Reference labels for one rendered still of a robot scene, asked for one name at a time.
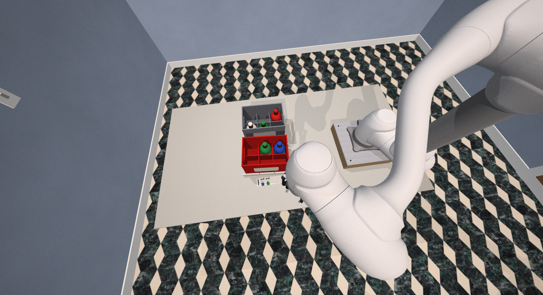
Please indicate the dark grey crate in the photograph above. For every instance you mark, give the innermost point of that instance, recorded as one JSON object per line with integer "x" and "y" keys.
{"x": 258, "y": 113}

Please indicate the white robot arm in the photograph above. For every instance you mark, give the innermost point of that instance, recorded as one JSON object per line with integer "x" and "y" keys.
{"x": 365, "y": 223}

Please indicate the white paper pick list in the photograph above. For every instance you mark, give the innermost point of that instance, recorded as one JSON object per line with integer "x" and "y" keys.
{"x": 269, "y": 180}

